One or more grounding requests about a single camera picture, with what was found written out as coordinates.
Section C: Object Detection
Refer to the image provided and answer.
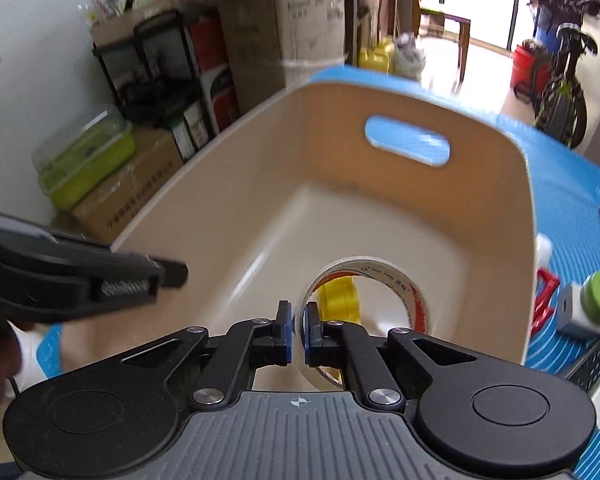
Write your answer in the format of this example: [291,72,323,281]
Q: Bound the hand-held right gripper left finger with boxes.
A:
[121,301,295,408]

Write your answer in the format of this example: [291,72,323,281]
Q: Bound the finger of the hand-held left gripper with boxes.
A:
[151,258,190,291]

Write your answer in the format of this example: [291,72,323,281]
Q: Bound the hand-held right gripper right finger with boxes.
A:
[304,301,481,408]

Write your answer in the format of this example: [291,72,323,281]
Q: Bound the clear tape roll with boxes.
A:
[295,256,434,392]

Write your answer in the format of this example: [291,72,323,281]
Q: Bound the beige plastic storage bin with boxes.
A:
[111,80,539,392]

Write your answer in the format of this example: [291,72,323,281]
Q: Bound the red plastic clamp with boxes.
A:
[530,267,561,334]

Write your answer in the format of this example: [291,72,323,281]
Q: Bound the white square charger box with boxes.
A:
[555,282,600,339]

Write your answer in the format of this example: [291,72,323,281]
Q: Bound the black remote control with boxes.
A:
[562,322,600,397]

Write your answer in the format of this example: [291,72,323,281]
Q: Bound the low brown cardboard box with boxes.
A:
[71,127,186,244]

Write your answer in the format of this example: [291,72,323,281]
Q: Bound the green lidded plastic container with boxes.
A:
[31,105,137,210]

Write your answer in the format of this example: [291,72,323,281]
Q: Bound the small printed cartons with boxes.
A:
[170,102,211,162]

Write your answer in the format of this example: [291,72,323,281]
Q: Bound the red white appliance carton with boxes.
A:
[200,62,241,134]

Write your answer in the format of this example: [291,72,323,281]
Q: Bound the black shelf rack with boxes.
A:
[91,10,216,162]

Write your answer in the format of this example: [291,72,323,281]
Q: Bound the large wrapped cardboard box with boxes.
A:
[230,57,347,117]

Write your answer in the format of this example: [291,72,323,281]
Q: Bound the open cardboard box on rack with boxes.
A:
[89,0,182,49]

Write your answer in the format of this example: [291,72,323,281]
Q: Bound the clear plastic bags clutter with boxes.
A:
[77,0,147,26]

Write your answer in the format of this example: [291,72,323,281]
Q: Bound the blue silicone mat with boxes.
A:
[35,65,600,480]

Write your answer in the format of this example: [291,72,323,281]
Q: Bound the large white-sided cardboard box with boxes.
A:
[217,0,347,67]

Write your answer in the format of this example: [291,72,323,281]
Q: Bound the white plastic bag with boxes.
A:
[392,32,428,81]

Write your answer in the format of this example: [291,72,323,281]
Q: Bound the red bucket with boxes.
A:
[511,42,551,104]

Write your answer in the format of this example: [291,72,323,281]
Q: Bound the green black bicycle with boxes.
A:
[507,0,600,149]

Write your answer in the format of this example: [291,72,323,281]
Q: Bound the wooden cabinet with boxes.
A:
[345,0,417,67]

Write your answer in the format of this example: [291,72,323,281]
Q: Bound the wooden chair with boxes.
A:
[417,5,472,86]

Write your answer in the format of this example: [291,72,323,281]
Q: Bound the blue barrel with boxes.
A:
[535,5,566,56]

